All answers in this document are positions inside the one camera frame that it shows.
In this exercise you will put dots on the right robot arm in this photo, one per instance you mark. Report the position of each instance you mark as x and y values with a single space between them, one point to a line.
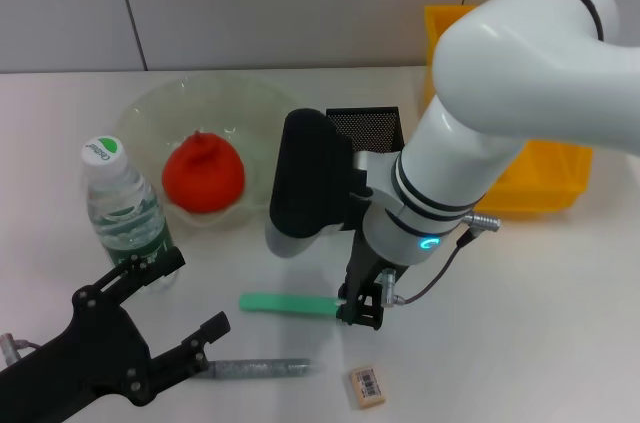
500 58

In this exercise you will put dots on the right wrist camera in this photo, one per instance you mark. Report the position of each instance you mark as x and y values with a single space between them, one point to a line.
305 183

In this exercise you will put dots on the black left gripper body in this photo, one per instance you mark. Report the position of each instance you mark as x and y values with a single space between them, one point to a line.
90 358

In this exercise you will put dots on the black mesh pen holder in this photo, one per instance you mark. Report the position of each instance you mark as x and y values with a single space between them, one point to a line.
375 128

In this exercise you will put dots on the clear water bottle green label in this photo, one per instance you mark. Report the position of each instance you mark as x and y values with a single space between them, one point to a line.
125 208

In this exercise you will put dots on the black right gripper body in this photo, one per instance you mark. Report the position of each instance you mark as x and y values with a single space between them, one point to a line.
365 268

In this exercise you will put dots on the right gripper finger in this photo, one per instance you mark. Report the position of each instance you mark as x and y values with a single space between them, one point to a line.
372 308
347 293

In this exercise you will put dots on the mint green pen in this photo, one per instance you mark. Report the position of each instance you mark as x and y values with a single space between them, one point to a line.
280 304

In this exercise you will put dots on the beige eraser with barcode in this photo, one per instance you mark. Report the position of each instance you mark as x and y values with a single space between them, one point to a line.
367 388

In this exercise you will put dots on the translucent wavy fruit plate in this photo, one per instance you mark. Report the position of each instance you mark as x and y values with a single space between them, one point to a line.
225 103

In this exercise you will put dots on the silver glitter pen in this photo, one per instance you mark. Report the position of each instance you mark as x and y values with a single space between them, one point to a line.
270 368

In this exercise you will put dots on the yellow plastic storage bin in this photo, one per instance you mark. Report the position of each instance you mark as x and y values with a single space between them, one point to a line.
545 178

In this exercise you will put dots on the red-orange fruit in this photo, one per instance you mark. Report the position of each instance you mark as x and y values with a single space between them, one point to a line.
205 178

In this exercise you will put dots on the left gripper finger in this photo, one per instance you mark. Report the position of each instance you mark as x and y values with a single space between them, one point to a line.
145 268
195 348

